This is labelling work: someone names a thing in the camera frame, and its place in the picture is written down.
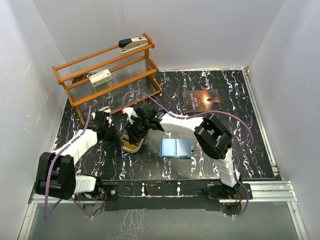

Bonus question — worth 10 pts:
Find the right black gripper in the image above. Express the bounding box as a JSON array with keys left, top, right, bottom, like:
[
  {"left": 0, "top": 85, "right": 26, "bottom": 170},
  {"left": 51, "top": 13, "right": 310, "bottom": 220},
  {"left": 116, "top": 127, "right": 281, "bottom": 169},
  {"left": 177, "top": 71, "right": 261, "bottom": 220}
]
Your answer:
[{"left": 125, "top": 117, "right": 151, "bottom": 145}]

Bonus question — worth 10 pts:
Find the blue leather card holder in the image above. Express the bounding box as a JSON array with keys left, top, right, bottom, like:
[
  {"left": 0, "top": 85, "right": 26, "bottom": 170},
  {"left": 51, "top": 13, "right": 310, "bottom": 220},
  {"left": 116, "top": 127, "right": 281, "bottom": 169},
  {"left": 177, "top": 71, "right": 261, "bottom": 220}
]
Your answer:
[{"left": 159, "top": 137, "right": 195, "bottom": 159}]

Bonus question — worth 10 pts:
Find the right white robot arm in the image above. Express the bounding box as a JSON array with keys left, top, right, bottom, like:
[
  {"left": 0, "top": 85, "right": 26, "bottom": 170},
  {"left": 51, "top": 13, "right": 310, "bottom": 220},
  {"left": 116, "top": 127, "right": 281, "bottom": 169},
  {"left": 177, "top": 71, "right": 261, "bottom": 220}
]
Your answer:
[{"left": 122, "top": 102, "right": 242, "bottom": 199}]

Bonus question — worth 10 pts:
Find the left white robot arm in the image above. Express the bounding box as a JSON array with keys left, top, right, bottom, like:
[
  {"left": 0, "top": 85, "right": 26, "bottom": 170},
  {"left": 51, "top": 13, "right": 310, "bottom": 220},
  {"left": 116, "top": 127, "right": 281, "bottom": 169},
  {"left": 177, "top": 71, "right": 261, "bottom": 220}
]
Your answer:
[{"left": 34, "top": 110, "right": 120, "bottom": 200}]

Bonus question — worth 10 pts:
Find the white card on rack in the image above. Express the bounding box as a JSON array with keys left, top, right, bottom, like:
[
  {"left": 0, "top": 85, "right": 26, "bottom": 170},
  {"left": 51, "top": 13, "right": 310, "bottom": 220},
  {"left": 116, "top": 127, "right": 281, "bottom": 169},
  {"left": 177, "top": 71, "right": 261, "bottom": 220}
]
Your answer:
[{"left": 99, "top": 106, "right": 111, "bottom": 113}]

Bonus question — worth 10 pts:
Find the orange wooden three-tier rack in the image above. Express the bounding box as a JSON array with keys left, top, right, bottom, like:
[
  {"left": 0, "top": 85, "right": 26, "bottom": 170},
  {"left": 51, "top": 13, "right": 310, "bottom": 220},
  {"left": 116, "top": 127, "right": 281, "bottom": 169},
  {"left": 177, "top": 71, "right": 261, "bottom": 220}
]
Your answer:
[{"left": 52, "top": 33, "right": 163, "bottom": 124}]

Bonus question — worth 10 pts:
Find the green and white small box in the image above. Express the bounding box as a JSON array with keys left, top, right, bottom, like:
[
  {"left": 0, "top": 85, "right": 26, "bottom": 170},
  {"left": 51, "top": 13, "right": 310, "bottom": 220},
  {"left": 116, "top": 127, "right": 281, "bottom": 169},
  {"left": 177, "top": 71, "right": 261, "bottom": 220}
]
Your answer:
[{"left": 88, "top": 69, "right": 113, "bottom": 87}]

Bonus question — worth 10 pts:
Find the dark book with sunset cover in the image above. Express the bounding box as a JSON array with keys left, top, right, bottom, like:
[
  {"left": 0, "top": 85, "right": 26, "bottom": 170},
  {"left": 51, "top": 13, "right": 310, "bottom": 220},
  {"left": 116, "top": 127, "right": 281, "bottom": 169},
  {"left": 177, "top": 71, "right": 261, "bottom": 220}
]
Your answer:
[{"left": 182, "top": 89, "right": 222, "bottom": 114}]

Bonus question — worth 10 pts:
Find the black and beige stapler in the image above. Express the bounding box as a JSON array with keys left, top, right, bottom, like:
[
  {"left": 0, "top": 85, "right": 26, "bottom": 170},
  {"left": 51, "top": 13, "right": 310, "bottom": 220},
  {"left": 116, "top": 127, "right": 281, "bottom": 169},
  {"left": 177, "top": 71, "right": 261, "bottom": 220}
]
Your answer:
[{"left": 118, "top": 36, "right": 148, "bottom": 54}]

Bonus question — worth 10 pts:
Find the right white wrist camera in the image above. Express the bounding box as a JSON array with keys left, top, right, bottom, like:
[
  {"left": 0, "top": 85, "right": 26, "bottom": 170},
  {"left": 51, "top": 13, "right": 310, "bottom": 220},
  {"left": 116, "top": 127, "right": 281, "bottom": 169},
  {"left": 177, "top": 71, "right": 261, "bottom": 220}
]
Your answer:
[{"left": 121, "top": 107, "right": 138, "bottom": 125}]

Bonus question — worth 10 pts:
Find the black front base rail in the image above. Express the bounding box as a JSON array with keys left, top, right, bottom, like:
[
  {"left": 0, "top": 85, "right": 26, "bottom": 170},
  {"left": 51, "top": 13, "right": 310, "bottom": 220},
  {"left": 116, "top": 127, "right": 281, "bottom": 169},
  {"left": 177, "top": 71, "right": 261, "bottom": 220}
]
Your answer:
[{"left": 100, "top": 179, "right": 253, "bottom": 214}]

